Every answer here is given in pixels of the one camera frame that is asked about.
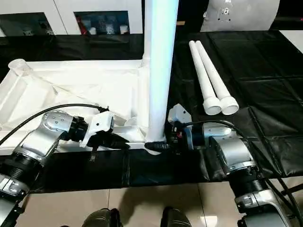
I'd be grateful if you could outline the white flat board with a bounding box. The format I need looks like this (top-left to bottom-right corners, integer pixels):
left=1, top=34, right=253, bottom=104
left=277, top=29, right=303, bottom=55

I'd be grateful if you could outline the dark robot foot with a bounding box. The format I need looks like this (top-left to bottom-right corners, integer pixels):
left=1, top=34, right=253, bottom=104
left=82, top=207, right=119, bottom=227
left=161, top=206, right=190, bottom=227

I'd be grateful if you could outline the black metal stand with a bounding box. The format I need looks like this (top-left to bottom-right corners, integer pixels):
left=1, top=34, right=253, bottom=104
left=281, top=181, right=303, bottom=196

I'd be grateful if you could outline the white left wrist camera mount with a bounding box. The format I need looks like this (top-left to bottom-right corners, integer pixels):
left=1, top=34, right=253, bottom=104
left=80, top=110, right=116, bottom=149

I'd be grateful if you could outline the white glass-door cabinet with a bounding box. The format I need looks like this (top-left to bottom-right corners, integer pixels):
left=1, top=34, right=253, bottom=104
left=0, top=0, right=145, bottom=36

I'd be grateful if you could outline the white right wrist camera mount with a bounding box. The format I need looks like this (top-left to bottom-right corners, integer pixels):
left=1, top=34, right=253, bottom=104
left=167, top=103, right=193, bottom=130

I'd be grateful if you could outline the dark left robot foot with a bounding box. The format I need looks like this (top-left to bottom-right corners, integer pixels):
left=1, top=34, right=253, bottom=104
left=82, top=207, right=119, bottom=227

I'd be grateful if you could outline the white plastic table top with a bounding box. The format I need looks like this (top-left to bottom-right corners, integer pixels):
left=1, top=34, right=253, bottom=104
left=0, top=58, right=169, bottom=156

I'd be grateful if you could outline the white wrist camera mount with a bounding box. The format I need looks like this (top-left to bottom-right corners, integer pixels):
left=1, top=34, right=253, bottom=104
left=167, top=103, right=193, bottom=130
left=80, top=110, right=116, bottom=149

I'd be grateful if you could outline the black work mat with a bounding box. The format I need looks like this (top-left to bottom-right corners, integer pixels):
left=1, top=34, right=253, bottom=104
left=0, top=29, right=303, bottom=194

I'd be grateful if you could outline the dark right robot foot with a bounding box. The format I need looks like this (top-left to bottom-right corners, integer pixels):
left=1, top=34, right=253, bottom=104
left=161, top=206, right=190, bottom=227

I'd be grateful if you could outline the black furniture with yellow label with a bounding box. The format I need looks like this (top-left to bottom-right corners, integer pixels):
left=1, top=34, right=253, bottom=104
left=176, top=0, right=209, bottom=34

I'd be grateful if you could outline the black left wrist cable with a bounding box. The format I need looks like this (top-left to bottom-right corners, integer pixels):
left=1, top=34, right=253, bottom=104
left=0, top=103, right=110, bottom=145

